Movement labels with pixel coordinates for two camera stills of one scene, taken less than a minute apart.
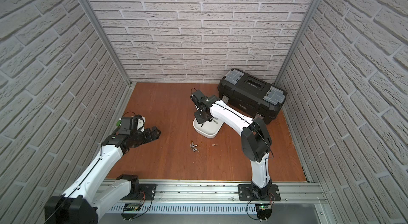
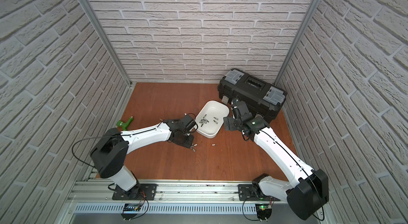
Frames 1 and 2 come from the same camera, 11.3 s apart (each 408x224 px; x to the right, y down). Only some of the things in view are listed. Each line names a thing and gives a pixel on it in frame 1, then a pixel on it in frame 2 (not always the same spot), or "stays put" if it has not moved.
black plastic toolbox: (251, 95) stays put
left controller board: (130, 207) stays put
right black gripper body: (200, 117) → (233, 125)
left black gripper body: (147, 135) → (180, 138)
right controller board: (264, 211) stays put
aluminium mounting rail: (215, 191) stays put
